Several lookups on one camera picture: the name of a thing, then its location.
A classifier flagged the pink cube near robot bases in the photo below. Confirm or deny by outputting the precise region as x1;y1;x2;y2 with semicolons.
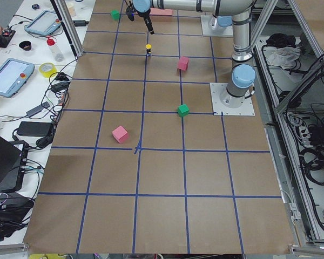
177;56;190;71

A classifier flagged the upper teach pendant tablet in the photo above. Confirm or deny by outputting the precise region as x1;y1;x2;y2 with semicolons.
24;10;61;36

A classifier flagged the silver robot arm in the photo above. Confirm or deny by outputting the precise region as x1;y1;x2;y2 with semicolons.
125;0;256;108
208;15;232;30

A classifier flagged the aluminium frame post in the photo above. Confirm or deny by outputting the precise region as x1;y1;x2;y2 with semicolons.
50;0;84;58

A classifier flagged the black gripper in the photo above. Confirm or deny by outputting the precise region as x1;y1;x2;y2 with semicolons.
125;0;154;35

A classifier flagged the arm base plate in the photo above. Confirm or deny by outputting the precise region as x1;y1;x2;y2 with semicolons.
210;83;255;116
201;15;233;37

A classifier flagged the green cube beside pink bin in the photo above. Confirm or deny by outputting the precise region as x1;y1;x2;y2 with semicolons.
110;10;120;21

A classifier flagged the yellow push button switch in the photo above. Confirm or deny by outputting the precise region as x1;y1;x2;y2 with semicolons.
145;44;152;57

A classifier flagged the green cube near arm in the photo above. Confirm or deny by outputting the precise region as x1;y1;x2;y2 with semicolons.
177;104;190;118

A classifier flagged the lower teach pendant tablet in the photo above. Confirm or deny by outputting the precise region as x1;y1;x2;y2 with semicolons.
0;58;35;98

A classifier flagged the black small bowl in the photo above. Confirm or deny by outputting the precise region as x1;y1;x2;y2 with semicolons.
18;40;32;51

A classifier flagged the teach pendant tablet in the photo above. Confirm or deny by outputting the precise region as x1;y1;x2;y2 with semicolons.
24;10;61;36
0;58;35;98

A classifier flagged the red cap squeeze bottle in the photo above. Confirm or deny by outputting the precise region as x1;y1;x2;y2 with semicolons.
46;36;64;62

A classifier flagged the pink plastic bin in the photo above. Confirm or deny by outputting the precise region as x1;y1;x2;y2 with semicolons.
150;8;173;16

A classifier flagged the black laptop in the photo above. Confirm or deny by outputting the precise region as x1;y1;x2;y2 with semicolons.
0;137;28;193

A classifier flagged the yellow tape roll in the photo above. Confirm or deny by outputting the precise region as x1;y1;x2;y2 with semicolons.
38;62;57;78

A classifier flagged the white crumpled cloth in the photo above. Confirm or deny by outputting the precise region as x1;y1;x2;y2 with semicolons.
267;47;301;70

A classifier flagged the pink cube far from bases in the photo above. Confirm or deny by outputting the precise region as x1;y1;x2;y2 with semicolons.
112;126;129;144

